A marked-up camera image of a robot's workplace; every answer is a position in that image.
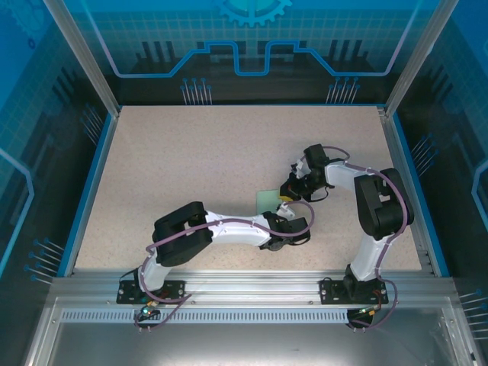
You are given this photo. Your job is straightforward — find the green square paper sheet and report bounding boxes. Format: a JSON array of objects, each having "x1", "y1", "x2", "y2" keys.
[{"x1": 255, "y1": 189, "x2": 285, "y2": 214}]

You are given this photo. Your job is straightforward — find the sheet metal tray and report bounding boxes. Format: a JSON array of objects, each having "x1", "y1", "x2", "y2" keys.
[{"x1": 21, "y1": 296, "x2": 485, "y2": 366}]

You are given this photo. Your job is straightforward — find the right LED connector board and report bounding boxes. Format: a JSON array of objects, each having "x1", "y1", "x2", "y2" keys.
[{"x1": 356, "y1": 303, "x2": 382, "y2": 317}]

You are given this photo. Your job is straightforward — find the led connector board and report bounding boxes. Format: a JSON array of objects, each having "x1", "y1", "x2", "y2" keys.
[
  {"x1": 139, "y1": 300, "x2": 161, "y2": 319},
  {"x1": 356, "y1": 303, "x2": 382, "y2": 317}
]

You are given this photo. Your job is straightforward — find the left LED connector board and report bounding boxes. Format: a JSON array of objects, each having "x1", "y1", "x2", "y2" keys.
[{"x1": 139, "y1": 300, "x2": 161, "y2": 319}]

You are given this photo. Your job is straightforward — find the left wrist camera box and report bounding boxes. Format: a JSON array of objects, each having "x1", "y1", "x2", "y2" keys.
[{"x1": 273, "y1": 201, "x2": 297, "y2": 221}]

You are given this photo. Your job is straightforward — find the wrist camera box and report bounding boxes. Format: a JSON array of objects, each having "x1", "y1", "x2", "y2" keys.
[
  {"x1": 290, "y1": 153, "x2": 310, "y2": 179},
  {"x1": 273, "y1": 201, "x2": 297, "y2": 221}
]

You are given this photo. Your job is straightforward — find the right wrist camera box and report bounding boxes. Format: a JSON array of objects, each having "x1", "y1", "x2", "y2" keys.
[{"x1": 290, "y1": 153, "x2": 310, "y2": 179}]

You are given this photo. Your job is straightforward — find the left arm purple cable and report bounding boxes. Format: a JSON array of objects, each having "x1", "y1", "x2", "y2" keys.
[{"x1": 133, "y1": 201, "x2": 316, "y2": 332}]

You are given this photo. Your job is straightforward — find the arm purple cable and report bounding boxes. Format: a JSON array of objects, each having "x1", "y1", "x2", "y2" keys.
[
  {"x1": 303, "y1": 146, "x2": 416, "y2": 331},
  {"x1": 133, "y1": 201, "x2": 316, "y2": 332}
]

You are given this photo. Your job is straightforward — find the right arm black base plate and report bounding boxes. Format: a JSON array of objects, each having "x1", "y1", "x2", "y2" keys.
[{"x1": 319, "y1": 278, "x2": 390, "y2": 306}]

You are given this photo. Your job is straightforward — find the aluminium mounting rail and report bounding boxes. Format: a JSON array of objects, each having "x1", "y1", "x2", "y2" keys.
[{"x1": 51, "y1": 268, "x2": 458, "y2": 303}]

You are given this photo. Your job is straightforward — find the aluminium side rail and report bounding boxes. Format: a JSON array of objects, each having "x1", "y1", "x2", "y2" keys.
[{"x1": 375, "y1": 106, "x2": 438, "y2": 276}]

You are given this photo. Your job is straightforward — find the slotted grey cable duct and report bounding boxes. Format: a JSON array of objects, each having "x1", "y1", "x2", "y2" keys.
[{"x1": 59, "y1": 309, "x2": 354, "y2": 324}]

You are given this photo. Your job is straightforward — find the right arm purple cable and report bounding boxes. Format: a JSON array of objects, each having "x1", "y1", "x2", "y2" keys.
[{"x1": 303, "y1": 146, "x2": 416, "y2": 331}]

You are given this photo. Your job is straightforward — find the right aluminium frame post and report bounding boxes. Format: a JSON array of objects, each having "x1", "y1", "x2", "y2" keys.
[{"x1": 383, "y1": 0, "x2": 461, "y2": 118}]

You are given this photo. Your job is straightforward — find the aluminium frame post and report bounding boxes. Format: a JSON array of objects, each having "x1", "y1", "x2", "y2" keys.
[
  {"x1": 41, "y1": 0, "x2": 123, "y2": 118},
  {"x1": 383, "y1": 0, "x2": 461, "y2": 118}
]

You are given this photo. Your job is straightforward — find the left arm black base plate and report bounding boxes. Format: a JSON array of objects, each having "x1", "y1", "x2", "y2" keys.
[{"x1": 116, "y1": 279, "x2": 187, "y2": 306}]

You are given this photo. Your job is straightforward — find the left aluminium frame post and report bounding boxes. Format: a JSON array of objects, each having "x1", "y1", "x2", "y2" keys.
[{"x1": 41, "y1": 0, "x2": 123, "y2": 118}]

